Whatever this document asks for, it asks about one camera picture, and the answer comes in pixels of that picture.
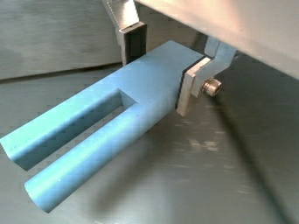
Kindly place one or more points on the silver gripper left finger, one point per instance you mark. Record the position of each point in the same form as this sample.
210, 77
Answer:
131, 30

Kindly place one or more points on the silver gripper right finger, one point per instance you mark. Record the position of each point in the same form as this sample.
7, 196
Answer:
198, 78

